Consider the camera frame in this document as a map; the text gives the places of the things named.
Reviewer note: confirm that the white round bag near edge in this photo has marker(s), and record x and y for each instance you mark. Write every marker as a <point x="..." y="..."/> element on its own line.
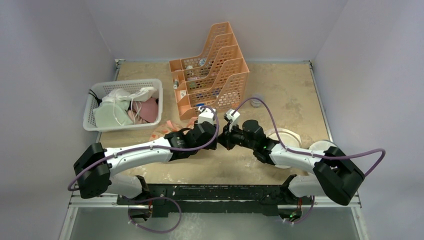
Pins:
<point x="322" y="145"/>

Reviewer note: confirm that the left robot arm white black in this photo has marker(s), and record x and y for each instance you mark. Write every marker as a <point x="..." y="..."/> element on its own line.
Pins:
<point x="99" y="170"/>

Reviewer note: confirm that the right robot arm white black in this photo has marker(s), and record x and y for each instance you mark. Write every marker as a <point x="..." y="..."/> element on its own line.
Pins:
<point x="330" y="173"/>

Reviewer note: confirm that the white round mesh laundry bag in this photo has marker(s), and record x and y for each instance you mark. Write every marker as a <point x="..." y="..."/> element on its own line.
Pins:
<point x="288" y="136"/>

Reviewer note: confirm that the floral mesh laundry bag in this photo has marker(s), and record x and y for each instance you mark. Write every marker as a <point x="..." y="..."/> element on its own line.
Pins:
<point x="170" y="126"/>

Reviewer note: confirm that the orange file organizer rack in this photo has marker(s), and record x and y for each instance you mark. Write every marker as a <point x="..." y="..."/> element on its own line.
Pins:
<point x="217" y="77"/>

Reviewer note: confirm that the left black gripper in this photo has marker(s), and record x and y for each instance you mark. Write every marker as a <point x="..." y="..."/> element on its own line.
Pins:
<point x="212" y="146"/>

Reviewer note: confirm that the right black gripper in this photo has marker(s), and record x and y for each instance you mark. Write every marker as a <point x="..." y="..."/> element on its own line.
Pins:
<point x="230" y="134"/>

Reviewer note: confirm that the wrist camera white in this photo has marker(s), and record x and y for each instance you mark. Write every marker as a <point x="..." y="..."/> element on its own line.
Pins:
<point x="232" y="117"/>
<point x="206" y="115"/>

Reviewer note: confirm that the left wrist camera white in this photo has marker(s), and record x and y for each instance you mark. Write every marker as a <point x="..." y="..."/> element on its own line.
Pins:
<point x="206" y="115"/>

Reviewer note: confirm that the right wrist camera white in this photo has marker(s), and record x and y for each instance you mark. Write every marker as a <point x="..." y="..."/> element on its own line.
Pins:
<point x="232" y="117"/>

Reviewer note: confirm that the white plastic basket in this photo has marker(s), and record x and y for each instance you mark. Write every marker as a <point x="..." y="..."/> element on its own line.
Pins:
<point x="100" y="90"/>

